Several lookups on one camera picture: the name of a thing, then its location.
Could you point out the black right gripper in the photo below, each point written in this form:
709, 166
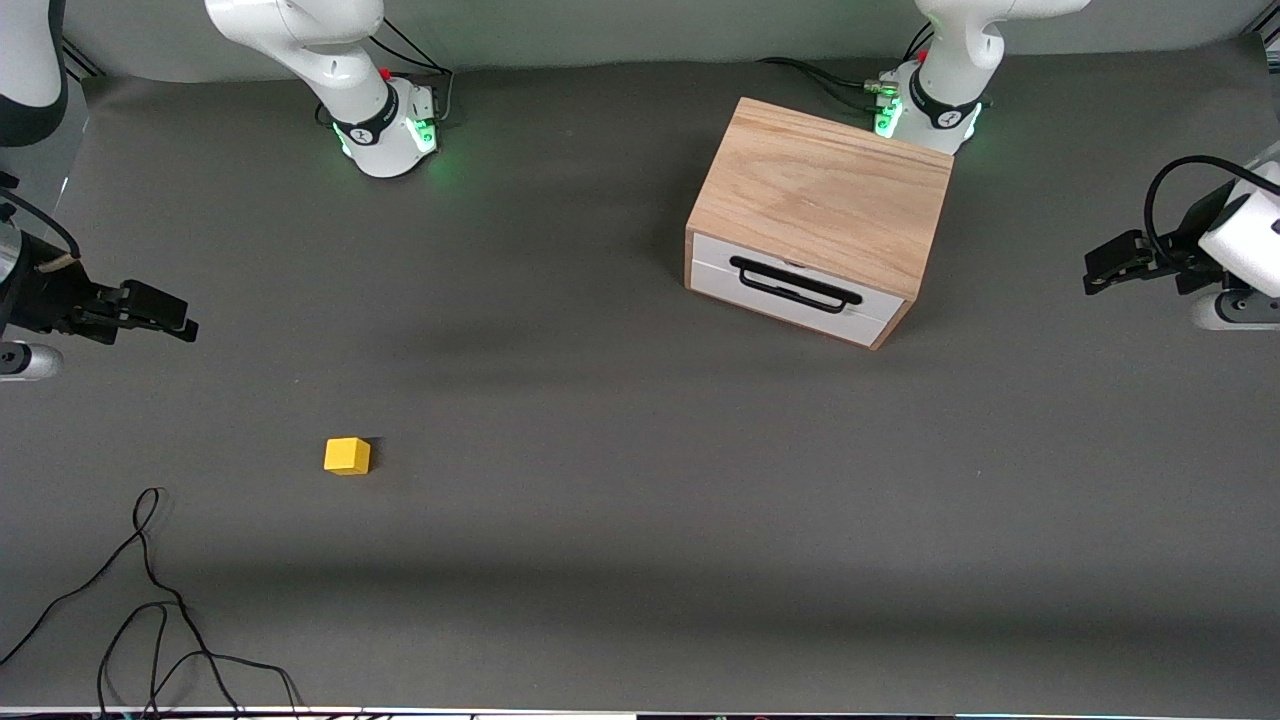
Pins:
45, 298

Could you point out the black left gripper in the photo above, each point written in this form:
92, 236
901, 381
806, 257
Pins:
1182, 257

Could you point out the yellow wooden block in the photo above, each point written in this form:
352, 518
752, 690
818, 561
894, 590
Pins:
346, 456

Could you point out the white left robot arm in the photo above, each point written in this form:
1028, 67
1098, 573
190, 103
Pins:
950, 60

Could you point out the wooden drawer cabinet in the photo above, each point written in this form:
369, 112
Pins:
820, 190

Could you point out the dark grey table mat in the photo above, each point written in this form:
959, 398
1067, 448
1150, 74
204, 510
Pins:
600, 500

